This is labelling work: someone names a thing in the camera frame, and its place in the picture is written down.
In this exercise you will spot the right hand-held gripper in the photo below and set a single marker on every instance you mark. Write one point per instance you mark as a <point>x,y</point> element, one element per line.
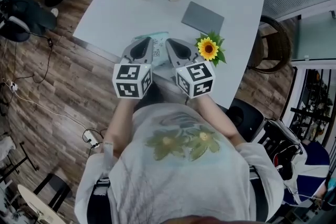
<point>197,73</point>

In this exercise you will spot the dark stool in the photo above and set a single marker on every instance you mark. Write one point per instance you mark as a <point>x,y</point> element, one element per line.
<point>57,183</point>

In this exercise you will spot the round white table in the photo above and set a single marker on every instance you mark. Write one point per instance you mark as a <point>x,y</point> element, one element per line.
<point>36,204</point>

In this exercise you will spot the sunflower in white pot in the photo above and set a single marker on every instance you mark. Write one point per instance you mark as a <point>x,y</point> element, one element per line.
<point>208,48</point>

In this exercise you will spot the white power strip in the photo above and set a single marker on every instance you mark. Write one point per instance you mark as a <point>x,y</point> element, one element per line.
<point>91,138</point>

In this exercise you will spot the black metal railing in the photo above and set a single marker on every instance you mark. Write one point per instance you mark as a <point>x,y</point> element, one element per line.
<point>312,112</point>

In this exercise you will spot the white cloth bundle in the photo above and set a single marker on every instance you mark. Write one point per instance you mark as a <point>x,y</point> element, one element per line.
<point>5,148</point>

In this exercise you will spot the person's left forearm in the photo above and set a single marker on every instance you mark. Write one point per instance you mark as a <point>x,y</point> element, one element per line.
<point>123,120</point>

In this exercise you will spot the person's right forearm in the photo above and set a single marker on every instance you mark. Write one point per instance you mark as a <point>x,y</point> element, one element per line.
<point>218,118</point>

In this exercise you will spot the person's black trousers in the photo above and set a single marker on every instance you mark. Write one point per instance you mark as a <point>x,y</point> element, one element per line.
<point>152,97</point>

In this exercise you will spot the black office chair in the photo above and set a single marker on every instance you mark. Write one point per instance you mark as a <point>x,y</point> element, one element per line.
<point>15,29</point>

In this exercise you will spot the dark wicker chair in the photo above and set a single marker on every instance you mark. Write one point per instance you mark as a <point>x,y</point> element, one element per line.
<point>282,42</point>

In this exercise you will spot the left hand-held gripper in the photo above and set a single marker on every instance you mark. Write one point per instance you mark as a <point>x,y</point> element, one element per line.
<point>128,73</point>

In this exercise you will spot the light green pouch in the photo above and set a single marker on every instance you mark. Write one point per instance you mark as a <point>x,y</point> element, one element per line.
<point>158,47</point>

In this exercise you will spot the person's white floral shirt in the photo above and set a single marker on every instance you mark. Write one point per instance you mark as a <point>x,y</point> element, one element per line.
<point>183,183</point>

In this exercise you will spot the black metal stand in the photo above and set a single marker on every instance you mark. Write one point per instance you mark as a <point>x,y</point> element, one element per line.
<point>26,156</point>

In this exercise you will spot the black square stool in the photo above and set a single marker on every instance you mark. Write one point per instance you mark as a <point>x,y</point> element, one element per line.
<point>245,118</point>

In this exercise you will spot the grey notebook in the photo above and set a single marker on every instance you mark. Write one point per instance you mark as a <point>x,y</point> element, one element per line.
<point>203,18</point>

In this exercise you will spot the white plug adapter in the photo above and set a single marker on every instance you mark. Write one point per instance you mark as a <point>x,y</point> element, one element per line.
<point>13,86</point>

